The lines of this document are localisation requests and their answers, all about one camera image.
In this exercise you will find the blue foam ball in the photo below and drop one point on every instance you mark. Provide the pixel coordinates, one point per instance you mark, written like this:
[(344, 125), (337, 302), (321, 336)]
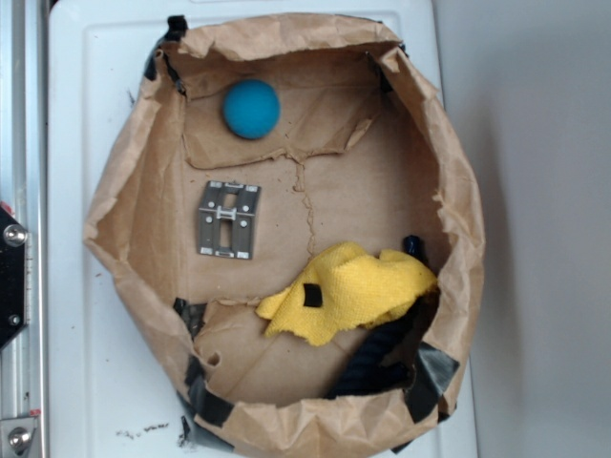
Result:
[(251, 109)]

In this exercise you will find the brown paper bag tray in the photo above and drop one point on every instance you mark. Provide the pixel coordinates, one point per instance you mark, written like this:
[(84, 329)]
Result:
[(363, 152)]

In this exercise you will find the yellow microfibre cloth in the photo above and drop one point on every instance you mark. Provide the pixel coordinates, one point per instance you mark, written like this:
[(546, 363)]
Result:
[(343, 288)]

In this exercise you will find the black mounting plate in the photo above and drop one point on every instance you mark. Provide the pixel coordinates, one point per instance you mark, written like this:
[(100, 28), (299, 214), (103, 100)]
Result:
[(14, 239)]

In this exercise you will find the grey metal bracket plate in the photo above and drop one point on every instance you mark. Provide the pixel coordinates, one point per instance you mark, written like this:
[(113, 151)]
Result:
[(227, 219)]

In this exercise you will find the aluminium frame rail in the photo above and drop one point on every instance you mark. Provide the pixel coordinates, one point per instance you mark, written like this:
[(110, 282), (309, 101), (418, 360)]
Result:
[(24, 87)]

